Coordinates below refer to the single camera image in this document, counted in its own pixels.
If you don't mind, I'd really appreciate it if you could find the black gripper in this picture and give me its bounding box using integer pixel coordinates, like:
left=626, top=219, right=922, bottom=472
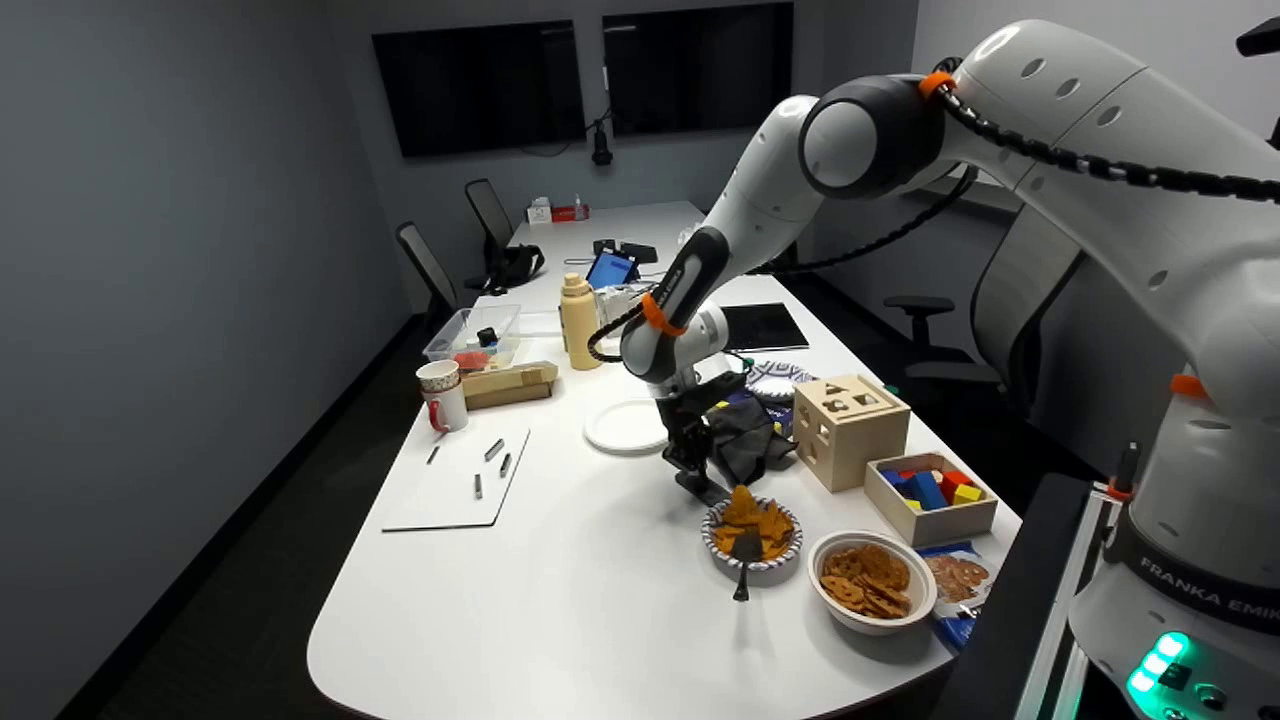
left=651, top=352, right=752, bottom=505

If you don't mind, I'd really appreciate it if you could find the wooden tray of coloured blocks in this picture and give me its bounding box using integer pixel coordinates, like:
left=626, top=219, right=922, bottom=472
left=861, top=450, right=1005, bottom=551

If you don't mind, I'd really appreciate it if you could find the red and white box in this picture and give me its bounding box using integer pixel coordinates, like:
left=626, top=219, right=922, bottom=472
left=526, top=194, right=597, bottom=228

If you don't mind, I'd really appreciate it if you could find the dark grey remote control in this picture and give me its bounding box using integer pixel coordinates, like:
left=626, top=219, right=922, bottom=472
left=677, top=472, right=738, bottom=512

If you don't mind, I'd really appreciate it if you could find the black robot stand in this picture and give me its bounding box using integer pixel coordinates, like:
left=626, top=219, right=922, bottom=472
left=931, top=468, right=1138, bottom=720

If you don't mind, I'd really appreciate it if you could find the white bowl of crackers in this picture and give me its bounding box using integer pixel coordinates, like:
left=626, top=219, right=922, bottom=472
left=809, top=528, right=940, bottom=638

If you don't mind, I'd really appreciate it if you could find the black tablet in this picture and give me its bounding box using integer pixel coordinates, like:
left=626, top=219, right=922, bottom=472
left=716, top=299, right=812, bottom=352

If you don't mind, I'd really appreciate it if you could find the black wall screen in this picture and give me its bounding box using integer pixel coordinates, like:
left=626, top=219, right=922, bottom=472
left=368, top=15, right=592, bottom=165
left=602, top=0, right=800, bottom=142

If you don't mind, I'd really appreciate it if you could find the clear plastic container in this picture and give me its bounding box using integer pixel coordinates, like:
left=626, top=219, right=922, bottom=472
left=422, top=299, right=527, bottom=374

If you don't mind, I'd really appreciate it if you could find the black spoon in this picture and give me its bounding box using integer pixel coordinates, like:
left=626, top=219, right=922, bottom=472
left=727, top=528, right=769, bottom=603

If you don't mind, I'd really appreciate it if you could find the white jar with red label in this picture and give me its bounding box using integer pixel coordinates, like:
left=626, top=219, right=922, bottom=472
left=412, top=358, right=471, bottom=436

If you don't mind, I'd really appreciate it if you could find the large grey office chair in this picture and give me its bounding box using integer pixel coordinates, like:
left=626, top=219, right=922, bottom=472
left=879, top=204, right=1089, bottom=405

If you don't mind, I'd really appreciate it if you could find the blue snack bag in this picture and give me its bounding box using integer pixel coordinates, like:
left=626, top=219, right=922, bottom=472
left=922, top=540, right=1000, bottom=651

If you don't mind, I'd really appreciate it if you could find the patterned blue plate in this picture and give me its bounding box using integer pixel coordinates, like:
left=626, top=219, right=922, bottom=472
left=741, top=358, right=823, bottom=407

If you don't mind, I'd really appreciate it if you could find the bowl of orange chips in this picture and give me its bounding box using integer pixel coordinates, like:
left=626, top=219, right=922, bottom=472
left=700, top=485, right=809, bottom=589

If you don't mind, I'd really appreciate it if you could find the white round plate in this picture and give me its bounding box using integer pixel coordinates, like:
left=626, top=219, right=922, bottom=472
left=581, top=398, right=677, bottom=462

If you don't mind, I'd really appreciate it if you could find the blue box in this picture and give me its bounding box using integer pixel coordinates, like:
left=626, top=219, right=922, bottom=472
left=584, top=249, right=639, bottom=292

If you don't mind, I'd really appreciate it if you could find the beige squeeze bottle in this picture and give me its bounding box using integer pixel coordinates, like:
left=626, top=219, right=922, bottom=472
left=555, top=269, right=607, bottom=378

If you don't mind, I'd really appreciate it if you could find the brown wooden block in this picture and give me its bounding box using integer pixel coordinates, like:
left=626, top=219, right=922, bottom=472
left=460, top=358, right=565, bottom=413

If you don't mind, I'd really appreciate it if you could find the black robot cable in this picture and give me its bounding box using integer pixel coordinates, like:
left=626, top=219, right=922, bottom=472
left=584, top=83, right=1280, bottom=368

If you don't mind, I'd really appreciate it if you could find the wooden shape sorter box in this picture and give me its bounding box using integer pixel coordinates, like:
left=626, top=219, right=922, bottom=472
left=790, top=374, right=915, bottom=495

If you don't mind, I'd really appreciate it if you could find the white whiteboard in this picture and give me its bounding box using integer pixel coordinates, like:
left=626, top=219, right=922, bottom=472
left=382, top=425, right=536, bottom=535

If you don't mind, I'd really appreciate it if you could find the black bag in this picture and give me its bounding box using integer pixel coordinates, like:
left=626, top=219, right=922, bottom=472
left=480, top=238, right=549, bottom=298

